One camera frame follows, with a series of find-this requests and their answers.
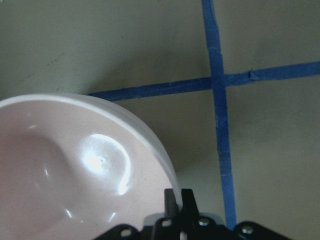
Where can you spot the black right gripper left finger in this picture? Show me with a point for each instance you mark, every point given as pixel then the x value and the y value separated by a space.
pixel 171 208

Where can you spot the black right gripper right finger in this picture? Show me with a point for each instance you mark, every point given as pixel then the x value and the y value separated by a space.
pixel 189 207

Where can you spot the pink bowl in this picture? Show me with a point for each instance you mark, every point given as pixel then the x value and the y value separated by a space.
pixel 73 166

